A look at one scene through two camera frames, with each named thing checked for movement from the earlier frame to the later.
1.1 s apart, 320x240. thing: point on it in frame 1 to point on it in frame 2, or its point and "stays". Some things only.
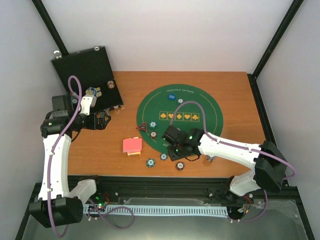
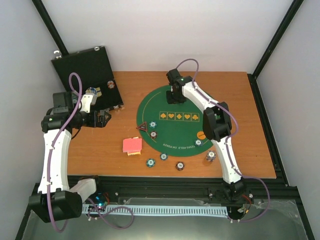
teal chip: [163, 156] stays
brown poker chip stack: [180, 166] stays
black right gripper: [173, 155] to [170, 101]
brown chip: [153, 134] stays
